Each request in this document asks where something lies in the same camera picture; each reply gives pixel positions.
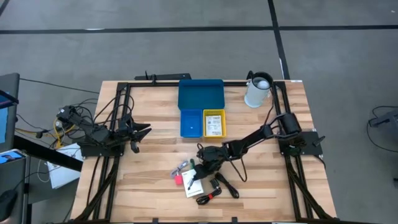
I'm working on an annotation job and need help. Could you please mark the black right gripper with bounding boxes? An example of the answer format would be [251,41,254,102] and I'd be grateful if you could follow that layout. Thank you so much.
[187,144,231,191]

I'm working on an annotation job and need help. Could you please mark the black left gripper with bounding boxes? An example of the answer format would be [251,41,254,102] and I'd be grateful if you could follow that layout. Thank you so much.
[116,116,152,147]

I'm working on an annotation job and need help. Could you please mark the black cable with red strap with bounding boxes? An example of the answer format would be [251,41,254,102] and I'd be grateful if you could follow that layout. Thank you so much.
[195,186,223,206]

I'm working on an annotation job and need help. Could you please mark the white USB cable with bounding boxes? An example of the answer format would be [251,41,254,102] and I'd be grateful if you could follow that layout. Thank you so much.
[170,159,190,179]

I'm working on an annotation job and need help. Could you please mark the large teal plastic bin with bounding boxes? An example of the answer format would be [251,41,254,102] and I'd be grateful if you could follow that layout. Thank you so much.
[177,78,226,111]

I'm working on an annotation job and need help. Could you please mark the small yellow slotted basket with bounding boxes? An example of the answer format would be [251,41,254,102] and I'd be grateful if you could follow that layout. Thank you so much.
[203,108,227,139]

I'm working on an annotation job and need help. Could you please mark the small blue slotted basket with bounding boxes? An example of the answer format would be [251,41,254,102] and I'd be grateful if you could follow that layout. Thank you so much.
[180,109,204,139]

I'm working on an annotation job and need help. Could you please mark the black flat antenna device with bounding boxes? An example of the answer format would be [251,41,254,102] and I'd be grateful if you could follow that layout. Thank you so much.
[134,70,192,82]

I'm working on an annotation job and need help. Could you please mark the white paper box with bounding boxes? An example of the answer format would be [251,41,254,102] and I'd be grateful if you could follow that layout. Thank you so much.
[46,142,84,190]

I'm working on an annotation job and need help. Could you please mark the black metal bar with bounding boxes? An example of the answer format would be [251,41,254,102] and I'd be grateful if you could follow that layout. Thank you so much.
[14,135,83,172]

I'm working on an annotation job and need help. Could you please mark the grey cylindrical pitcher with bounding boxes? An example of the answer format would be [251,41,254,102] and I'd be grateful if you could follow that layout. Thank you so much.
[244,71,274,109]

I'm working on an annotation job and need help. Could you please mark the blue screen tablet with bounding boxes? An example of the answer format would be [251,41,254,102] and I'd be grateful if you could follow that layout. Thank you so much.
[0,149,27,166]

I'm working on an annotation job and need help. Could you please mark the dark monitor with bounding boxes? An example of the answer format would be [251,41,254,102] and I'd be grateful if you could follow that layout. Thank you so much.
[0,73,21,153]

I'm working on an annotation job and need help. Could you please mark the black computer mouse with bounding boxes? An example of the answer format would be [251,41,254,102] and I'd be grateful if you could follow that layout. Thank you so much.
[0,189,18,222]

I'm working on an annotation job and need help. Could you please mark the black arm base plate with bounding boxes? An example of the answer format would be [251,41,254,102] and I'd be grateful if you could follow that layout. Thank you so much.
[278,130,324,156]
[77,141,125,158]

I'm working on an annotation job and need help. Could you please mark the yellow floor cable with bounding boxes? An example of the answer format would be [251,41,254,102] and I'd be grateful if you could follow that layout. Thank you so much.
[52,118,76,149]

